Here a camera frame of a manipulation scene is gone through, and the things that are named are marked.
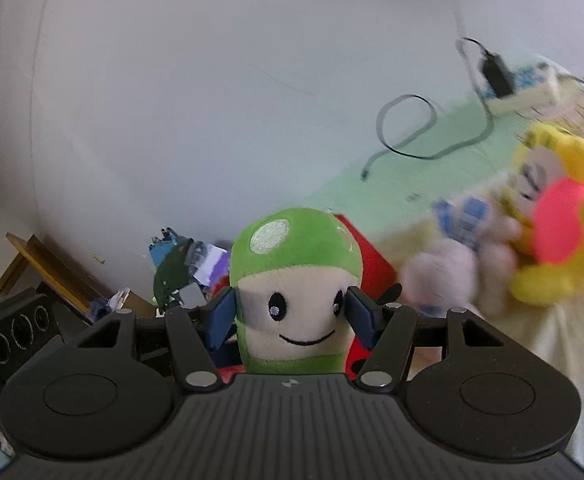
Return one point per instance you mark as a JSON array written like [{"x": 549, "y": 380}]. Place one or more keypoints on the black speaker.
[{"x": 17, "y": 330}]

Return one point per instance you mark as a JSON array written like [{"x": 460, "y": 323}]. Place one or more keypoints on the small blue gadget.
[{"x": 164, "y": 247}]

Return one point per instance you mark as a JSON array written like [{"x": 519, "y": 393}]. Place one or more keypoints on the white bunny plush toy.
[
  {"x": 499, "y": 260},
  {"x": 439, "y": 275}
]

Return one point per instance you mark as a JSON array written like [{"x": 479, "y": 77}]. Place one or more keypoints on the purple tissue pack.
[{"x": 212, "y": 262}]

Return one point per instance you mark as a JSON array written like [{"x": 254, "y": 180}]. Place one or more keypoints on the wooden table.
[{"x": 47, "y": 265}]

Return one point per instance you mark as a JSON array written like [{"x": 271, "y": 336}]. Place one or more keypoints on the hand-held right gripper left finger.
[{"x": 220, "y": 317}]

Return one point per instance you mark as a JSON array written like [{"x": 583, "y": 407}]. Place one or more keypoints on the green mushroom plush toy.
[{"x": 292, "y": 260}]

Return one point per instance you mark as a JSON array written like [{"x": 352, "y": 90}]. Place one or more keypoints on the red cardboard box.
[{"x": 371, "y": 265}]

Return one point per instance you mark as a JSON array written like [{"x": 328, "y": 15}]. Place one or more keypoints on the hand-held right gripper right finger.
[{"x": 360, "y": 317}]

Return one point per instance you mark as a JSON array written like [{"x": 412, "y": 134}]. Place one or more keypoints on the black charger plug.
[{"x": 496, "y": 72}]

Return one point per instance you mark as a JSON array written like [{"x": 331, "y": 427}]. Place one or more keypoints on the white power strip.
[{"x": 534, "y": 96}]

